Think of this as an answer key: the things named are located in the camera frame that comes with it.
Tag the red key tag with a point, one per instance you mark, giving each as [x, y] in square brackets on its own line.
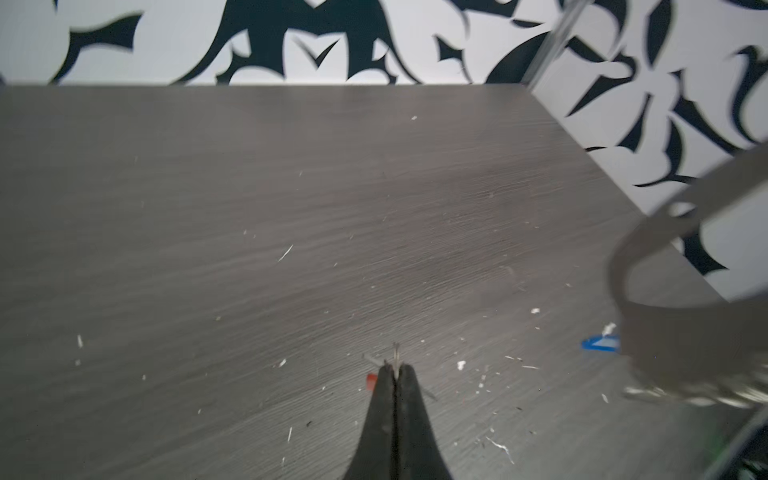
[371, 381]

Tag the silver key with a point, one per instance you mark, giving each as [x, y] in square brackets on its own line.
[394, 361]

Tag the blue key tag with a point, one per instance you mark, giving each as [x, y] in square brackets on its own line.
[607, 343]

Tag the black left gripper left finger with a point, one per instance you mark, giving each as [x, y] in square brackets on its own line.
[375, 456]

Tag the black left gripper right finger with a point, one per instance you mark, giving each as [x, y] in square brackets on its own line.
[416, 450]

